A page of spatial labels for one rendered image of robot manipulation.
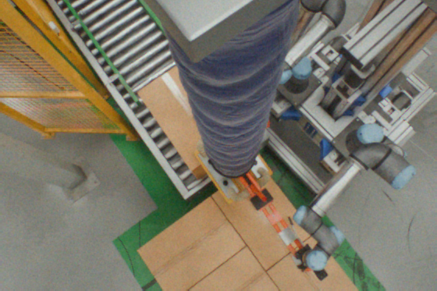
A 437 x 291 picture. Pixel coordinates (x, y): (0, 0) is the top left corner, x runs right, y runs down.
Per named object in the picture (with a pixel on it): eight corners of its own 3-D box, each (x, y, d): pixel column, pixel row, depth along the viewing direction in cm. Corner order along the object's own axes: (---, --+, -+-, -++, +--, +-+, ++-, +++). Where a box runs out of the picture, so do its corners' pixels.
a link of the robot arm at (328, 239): (327, 218, 159) (310, 239, 157) (349, 237, 157) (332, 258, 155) (323, 219, 167) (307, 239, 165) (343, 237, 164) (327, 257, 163)
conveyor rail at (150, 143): (32, -23, 330) (21, -37, 312) (37, -26, 330) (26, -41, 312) (186, 198, 276) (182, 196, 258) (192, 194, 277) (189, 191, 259)
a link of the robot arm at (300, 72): (298, 89, 216) (302, 79, 203) (281, 72, 219) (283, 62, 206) (313, 75, 218) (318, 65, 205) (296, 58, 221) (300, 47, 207)
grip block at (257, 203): (248, 198, 199) (248, 197, 193) (264, 187, 200) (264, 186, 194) (257, 212, 197) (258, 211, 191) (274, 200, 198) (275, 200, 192)
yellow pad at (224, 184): (193, 153, 216) (192, 151, 211) (207, 143, 217) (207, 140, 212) (229, 204, 208) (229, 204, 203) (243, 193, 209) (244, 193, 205)
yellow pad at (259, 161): (222, 133, 218) (221, 131, 213) (236, 123, 219) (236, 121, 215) (257, 184, 210) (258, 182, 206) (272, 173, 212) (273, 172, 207)
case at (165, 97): (150, 111, 279) (136, 91, 240) (197, 79, 283) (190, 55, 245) (198, 180, 265) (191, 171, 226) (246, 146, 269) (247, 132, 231)
